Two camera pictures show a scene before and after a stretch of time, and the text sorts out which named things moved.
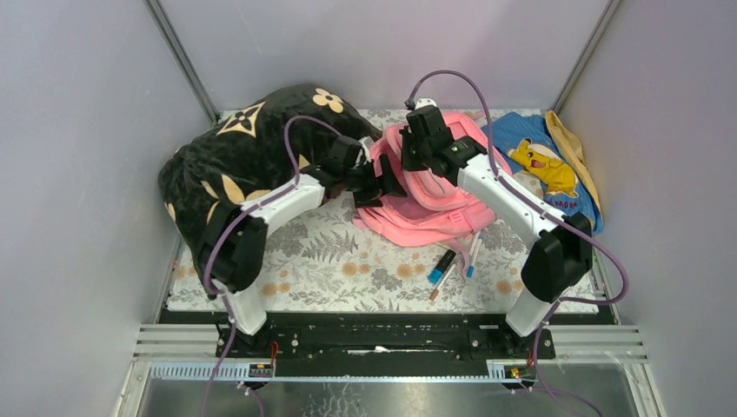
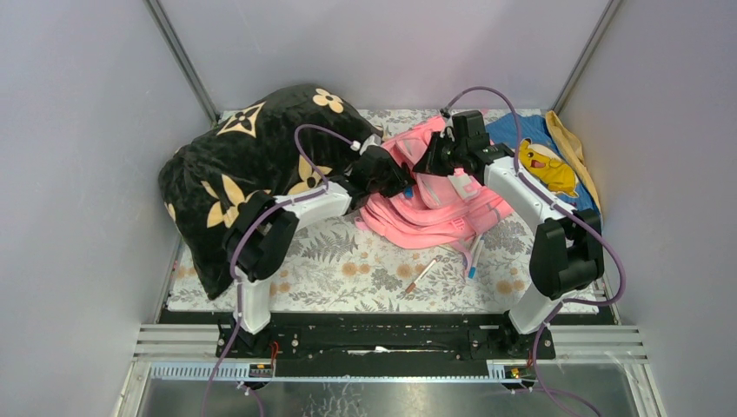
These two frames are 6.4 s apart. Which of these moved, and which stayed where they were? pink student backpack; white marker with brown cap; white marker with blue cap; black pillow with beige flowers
Moved: white marker with brown cap
Stayed: white marker with blue cap; pink student backpack; black pillow with beige flowers
